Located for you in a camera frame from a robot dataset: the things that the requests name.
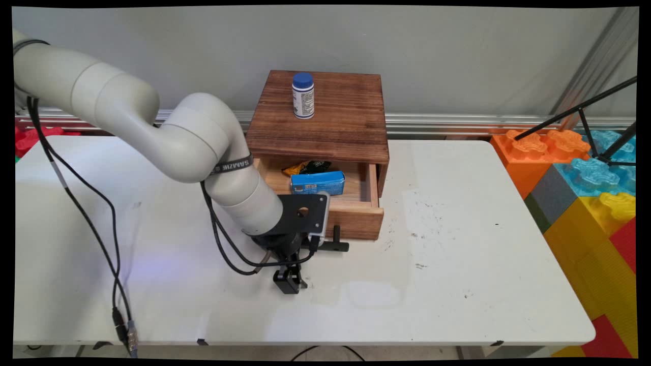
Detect black cable grey connector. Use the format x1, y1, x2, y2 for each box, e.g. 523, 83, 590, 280
26, 97, 139, 358

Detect grey foam block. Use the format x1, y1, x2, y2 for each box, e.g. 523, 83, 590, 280
524, 178, 581, 234

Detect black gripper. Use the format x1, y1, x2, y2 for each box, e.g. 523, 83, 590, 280
252, 231, 309, 295

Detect black cable under table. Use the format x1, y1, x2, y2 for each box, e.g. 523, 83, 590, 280
290, 346, 366, 361

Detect black tripod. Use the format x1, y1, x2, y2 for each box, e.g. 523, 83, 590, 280
514, 76, 637, 167

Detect wooden drawer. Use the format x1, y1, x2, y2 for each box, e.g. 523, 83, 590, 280
253, 158, 384, 241

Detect colourful giant building blocks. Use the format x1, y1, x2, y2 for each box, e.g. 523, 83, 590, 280
543, 192, 636, 322

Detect black yellow snack packet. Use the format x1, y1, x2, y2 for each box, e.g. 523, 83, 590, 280
282, 160, 332, 177

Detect brown wooden drawer cabinet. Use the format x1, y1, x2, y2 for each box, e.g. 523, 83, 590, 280
245, 70, 390, 196

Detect grey printed cable strap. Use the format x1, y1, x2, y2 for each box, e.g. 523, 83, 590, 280
210, 154, 254, 176

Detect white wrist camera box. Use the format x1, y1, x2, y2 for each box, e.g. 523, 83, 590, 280
308, 192, 331, 240

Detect black bar drawer handle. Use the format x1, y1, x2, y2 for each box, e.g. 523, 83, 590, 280
300, 225, 350, 253

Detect black wrist camera mount plate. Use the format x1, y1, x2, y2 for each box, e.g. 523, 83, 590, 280
263, 192, 329, 237

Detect orange foam block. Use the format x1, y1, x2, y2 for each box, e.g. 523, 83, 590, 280
490, 129, 591, 200

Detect light blue foam block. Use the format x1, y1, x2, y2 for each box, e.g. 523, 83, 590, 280
553, 130, 636, 198

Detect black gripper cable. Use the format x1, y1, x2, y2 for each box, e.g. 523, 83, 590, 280
200, 180, 270, 276

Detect blue cardboard box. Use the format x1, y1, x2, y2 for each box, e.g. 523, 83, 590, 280
290, 171, 345, 196

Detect white bottle blue cap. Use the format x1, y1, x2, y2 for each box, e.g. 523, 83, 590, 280
292, 72, 315, 120

